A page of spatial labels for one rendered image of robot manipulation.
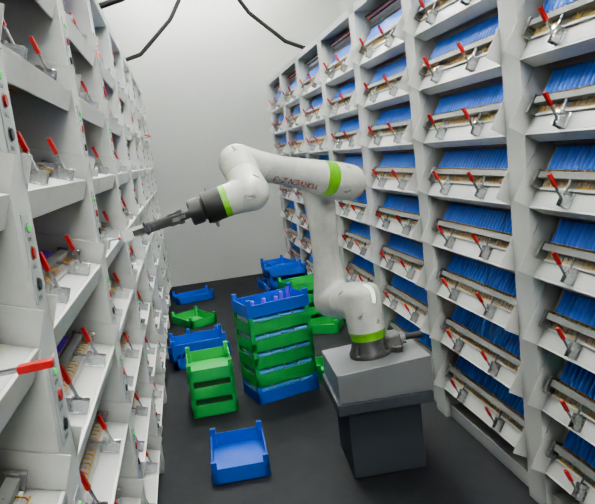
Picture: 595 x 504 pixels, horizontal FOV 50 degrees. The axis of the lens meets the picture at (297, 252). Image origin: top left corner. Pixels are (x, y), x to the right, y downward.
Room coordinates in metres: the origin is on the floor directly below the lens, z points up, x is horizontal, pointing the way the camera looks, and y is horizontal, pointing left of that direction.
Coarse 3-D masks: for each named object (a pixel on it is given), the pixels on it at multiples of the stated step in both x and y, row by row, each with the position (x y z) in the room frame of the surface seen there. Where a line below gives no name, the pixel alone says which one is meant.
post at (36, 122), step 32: (0, 0) 1.47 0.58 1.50; (32, 0) 1.48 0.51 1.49; (32, 32) 1.48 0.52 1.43; (64, 64) 1.49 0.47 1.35; (32, 96) 1.48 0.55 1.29; (32, 128) 1.48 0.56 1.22; (64, 128) 1.49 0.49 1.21; (64, 224) 1.48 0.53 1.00; (96, 288) 1.49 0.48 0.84; (96, 320) 1.49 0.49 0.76; (128, 448) 1.49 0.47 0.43
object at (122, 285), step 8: (112, 272) 2.17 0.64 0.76; (112, 280) 2.15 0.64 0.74; (120, 280) 2.17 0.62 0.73; (128, 280) 2.18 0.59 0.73; (112, 288) 2.08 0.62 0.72; (120, 288) 2.16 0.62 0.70; (128, 288) 2.18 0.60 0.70; (112, 296) 1.99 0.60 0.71; (120, 296) 2.01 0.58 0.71; (128, 296) 2.03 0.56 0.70; (120, 304) 1.92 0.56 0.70; (128, 304) 1.94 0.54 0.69; (120, 312) 1.75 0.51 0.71; (128, 312) 2.01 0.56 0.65; (120, 320) 1.59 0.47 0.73; (120, 328) 1.65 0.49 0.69; (120, 336) 1.70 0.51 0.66
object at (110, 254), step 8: (112, 216) 2.17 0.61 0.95; (104, 224) 2.15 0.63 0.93; (112, 224) 2.17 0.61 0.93; (120, 224) 2.18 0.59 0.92; (104, 240) 1.59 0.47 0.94; (120, 240) 2.03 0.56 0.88; (104, 248) 1.59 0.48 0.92; (112, 248) 1.77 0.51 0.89; (120, 248) 2.09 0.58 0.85; (112, 256) 1.80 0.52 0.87
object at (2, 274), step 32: (0, 128) 0.81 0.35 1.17; (32, 224) 0.89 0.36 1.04; (0, 256) 0.80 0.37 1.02; (0, 288) 0.80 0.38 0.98; (32, 288) 0.82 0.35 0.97; (32, 384) 0.80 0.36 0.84; (32, 416) 0.80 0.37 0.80; (0, 448) 0.79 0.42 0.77; (32, 448) 0.80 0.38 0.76; (64, 448) 0.83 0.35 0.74
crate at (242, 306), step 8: (304, 288) 2.83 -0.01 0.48; (232, 296) 2.87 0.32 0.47; (248, 296) 2.92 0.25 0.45; (256, 296) 2.94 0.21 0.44; (264, 296) 2.95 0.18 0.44; (272, 296) 2.97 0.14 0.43; (296, 296) 2.81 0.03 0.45; (304, 296) 2.83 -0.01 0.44; (232, 304) 2.88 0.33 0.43; (240, 304) 2.78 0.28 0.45; (248, 304) 2.71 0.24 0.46; (256, 304) 2.94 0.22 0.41; (264, 304) 2.74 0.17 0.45; (272, 304) 2.76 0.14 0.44; (280, 304) 2.77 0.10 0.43; (288, 304) 2.79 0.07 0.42; (296, 304) 2.81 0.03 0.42; (304, 304) 2.82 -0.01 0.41; (240, 312) 2.79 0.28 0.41; (248, 312) 2.71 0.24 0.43; (256, 312) 2.73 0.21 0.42; (264, 312) 2.74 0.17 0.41; (272, 312) 2.76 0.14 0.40
